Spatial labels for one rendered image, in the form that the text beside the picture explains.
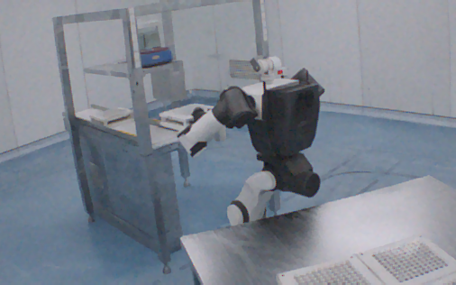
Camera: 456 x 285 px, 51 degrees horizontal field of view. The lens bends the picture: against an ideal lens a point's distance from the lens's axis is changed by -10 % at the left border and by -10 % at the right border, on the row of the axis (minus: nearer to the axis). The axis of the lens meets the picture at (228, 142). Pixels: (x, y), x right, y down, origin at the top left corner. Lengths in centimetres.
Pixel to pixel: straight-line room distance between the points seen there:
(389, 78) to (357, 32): 68
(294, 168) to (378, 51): 405
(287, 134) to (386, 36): 408
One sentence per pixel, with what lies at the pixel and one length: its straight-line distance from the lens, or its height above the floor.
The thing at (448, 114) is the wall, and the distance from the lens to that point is 601.
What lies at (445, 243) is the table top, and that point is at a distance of 174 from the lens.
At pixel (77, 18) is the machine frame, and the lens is 343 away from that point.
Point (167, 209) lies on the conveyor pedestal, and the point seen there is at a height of 33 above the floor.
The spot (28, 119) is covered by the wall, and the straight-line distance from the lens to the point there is 657.
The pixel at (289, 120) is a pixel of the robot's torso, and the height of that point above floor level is 113.
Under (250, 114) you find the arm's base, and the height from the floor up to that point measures 117.
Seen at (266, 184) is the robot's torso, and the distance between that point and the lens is 237.
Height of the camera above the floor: 170
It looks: 17 degrees down
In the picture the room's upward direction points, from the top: 6 degrees counter-clockwise
